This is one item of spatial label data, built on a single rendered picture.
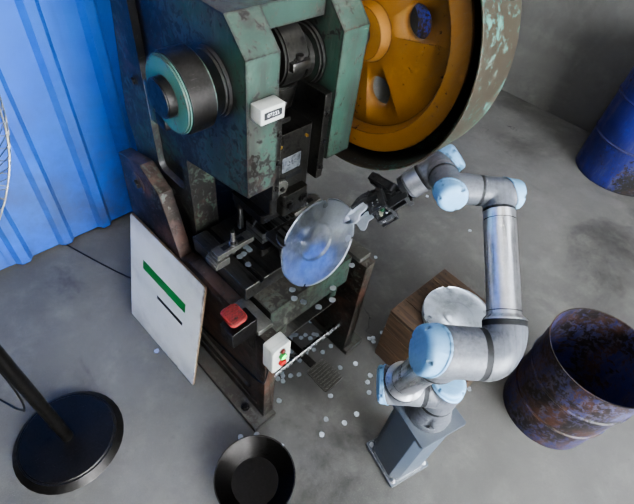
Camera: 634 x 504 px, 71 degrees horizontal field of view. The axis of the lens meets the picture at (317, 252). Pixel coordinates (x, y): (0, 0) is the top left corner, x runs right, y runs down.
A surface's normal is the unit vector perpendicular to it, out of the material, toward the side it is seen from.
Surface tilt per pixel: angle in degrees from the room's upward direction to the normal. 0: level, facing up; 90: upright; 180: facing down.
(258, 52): 45
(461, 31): 90
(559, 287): 0
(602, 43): 90
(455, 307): 0
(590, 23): 90
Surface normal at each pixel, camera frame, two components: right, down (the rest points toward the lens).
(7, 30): 0.69, 0.58
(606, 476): 0.10, -0.67
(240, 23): 0.56, -0.06
